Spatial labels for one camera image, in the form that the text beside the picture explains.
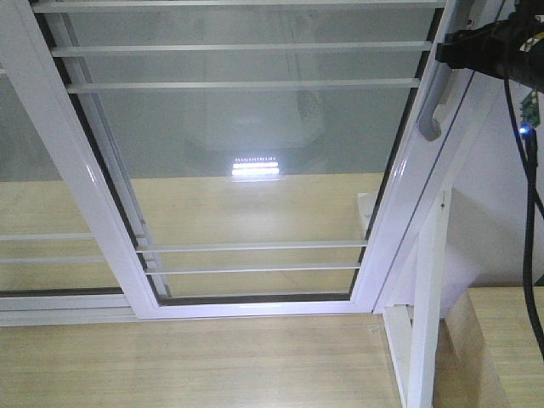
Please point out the white door frame post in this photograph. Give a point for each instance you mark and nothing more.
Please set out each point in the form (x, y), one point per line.
(474, 158)

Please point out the light wooden platform box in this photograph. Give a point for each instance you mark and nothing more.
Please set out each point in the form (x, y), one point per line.
(487, 355)

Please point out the white fixed glass panel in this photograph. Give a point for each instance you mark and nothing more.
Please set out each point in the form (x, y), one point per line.
(52, 269)

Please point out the white framed sliding glass door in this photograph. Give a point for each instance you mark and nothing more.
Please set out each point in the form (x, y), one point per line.
(26, 61)

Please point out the white wooden support brace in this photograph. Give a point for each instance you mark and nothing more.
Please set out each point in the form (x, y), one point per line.
(413, 338)

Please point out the grey curved door handle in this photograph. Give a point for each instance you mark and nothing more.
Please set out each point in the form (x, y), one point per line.
(454, 18)

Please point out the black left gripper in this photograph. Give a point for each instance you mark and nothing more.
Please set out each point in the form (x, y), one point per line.
(507, 49)

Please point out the green circuit board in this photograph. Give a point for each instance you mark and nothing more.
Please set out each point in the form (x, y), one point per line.
(529, 113)

